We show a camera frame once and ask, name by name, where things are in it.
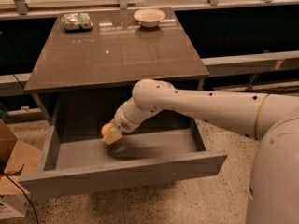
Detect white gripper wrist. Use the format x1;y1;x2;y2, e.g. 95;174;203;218
103;105;139;145

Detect orange fruit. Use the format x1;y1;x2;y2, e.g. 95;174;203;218
101;123;112;137

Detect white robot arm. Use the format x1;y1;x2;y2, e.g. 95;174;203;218
101;79;299;224

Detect open grey top drawer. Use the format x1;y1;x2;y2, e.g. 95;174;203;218
20;112;227;199

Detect grey cabinet with glossy top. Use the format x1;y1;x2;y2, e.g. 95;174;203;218
24;7;210;126

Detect brown cardboard box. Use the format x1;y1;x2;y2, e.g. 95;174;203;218
0;120;41;183

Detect green white snack bag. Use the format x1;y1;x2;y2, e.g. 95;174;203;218
61;13;93;31

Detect white ceramic bowl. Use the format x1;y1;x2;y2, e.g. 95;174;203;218
134;9;165;28

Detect white printed box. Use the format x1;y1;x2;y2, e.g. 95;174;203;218
0;194;29;219

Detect black cable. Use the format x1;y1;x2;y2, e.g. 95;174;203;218
0;168;40;224

